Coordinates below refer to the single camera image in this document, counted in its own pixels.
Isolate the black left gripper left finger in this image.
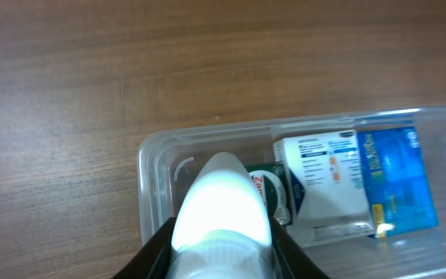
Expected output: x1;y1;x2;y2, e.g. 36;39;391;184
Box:
112;217;177;279

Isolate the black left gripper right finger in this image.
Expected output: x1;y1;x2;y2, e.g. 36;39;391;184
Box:
271;218;329;279

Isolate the white spray bottle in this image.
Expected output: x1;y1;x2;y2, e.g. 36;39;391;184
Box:
167;152;274;279

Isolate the green balm box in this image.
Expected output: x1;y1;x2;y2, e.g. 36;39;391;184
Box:
245;164;292;226

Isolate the white plaster box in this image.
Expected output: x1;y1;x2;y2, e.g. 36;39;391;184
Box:
273;129;374;247

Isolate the blue lozenge box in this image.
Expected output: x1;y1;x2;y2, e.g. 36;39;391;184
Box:
357;126;439;239

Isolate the clear plastic container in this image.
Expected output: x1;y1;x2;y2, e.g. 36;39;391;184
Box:
138;105;446;278

